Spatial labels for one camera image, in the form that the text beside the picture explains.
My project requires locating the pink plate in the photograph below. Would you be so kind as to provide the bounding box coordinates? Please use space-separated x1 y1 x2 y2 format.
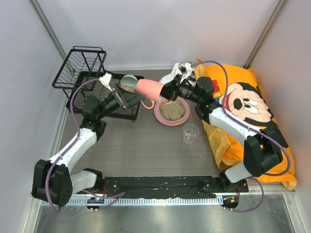
154 98 190 126

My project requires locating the cream floral plate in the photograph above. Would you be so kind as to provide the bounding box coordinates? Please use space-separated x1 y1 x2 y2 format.
158 100 188 122

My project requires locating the light green bowl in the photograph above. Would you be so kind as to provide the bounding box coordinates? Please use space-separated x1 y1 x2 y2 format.
120 74 138 90

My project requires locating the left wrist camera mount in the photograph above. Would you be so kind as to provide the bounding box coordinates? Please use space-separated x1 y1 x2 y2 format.
99 72 112 92

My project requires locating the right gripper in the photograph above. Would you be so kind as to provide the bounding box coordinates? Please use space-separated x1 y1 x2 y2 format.
155 74 202 104

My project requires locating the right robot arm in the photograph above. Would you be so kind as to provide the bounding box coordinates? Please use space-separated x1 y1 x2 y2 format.
160 75 291 192

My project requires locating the pink mug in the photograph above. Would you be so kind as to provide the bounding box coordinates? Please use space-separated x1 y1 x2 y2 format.
136 79 164 109

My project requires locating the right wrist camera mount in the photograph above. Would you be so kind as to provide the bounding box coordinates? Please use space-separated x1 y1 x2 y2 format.
177 62 196 80

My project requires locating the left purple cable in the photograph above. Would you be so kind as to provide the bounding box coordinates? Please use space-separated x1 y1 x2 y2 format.
45 77 126 214

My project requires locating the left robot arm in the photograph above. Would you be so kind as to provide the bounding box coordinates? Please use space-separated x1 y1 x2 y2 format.
32 85 145 207

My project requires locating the white printed t-shirt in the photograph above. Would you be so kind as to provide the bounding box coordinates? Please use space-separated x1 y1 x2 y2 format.
159 63 196 87

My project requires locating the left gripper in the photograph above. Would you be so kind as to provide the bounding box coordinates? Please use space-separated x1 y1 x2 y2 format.
97 84 145 119

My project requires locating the clear textured glass plate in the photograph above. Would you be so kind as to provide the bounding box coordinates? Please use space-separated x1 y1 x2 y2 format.
160 100 187 121

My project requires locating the purple cable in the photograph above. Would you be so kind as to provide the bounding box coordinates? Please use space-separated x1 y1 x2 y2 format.
190 60 292 213
45 77 126 214

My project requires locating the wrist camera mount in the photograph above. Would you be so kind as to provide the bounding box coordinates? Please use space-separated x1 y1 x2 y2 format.
99 72 112 92
177 62 196 80

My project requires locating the clear glass cup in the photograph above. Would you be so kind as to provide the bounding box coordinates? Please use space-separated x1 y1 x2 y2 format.
182 124 200 144

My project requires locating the orange cartoon pillow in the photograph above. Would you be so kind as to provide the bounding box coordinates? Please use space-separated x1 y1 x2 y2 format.
194 64 298 190

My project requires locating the black wire dish rack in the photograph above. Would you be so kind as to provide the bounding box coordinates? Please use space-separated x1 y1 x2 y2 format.
51 46 145 122

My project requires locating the white slotted cable duct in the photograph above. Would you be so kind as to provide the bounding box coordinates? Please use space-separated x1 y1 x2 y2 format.
41 196 224 206

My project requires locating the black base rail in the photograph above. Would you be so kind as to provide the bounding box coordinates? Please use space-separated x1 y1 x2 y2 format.
75 176 250 199

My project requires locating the brown bowl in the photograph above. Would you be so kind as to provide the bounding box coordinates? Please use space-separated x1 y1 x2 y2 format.
121 85 136 93

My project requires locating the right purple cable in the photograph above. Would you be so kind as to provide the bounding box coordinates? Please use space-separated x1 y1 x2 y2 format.
190 60 292 213

